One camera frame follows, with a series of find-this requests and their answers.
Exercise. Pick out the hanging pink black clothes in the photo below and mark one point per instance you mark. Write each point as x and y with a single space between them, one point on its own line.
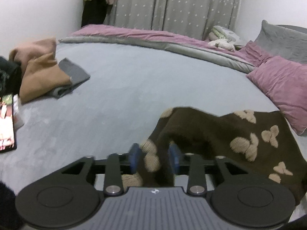
94 11

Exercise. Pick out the light blue bed sheet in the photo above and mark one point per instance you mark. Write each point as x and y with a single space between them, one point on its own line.
129 88

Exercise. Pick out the white plush toy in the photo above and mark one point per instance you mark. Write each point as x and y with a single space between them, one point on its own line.
223 44

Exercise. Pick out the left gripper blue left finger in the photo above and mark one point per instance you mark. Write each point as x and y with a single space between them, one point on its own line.
134 156

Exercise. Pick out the tan brown garment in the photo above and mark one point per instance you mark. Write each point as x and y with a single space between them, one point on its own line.
42 75

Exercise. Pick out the dark brown patterned sweater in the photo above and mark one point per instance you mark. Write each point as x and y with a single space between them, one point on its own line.
260 141

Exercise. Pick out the grey dotted curtain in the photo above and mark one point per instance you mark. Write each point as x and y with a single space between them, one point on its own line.
192 18

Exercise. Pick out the pink grey duvet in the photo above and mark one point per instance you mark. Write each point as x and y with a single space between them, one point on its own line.
161 40

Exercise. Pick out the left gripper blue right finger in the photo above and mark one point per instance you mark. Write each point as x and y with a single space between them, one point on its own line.
176 158

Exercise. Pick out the black garment pile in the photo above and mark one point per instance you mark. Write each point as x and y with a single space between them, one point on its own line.
10 77

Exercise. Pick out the folded grey garment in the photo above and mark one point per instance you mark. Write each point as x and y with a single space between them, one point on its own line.
77 77

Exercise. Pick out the grey white small pillow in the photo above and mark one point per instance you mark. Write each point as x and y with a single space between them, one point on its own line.
219 32

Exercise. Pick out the large pink pillow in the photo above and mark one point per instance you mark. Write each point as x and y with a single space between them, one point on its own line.
284 83

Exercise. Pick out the white packet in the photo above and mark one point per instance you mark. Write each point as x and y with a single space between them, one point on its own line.
17 113

